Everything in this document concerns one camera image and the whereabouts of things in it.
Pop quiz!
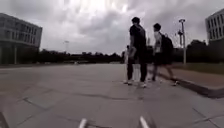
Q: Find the person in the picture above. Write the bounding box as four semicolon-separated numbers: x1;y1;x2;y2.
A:
123;45;131;81
123;16;149;89
147;22;180;87

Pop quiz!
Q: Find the row of trees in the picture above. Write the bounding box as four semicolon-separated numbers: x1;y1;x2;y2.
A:
19;39;224;65

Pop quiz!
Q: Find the grey stone slab plaza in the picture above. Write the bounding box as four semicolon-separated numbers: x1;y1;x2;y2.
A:
0;63;224;128

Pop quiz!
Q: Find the robot's own part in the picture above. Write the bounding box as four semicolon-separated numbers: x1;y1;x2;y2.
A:
78;118;88;128
138;115;151;128

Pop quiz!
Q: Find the lamp pole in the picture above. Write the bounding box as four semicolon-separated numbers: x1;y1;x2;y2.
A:
177;18;188;65

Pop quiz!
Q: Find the stone kerb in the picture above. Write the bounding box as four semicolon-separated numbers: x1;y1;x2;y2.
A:
146;67;224;99

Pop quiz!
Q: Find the grass strip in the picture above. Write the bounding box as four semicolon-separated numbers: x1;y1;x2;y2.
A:
172;62;224;76

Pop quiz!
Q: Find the grey building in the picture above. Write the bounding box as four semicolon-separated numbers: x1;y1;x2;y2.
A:
0;12;44;66

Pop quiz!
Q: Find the pale building with windows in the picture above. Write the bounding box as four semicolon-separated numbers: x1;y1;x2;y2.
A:
204;8;224;43

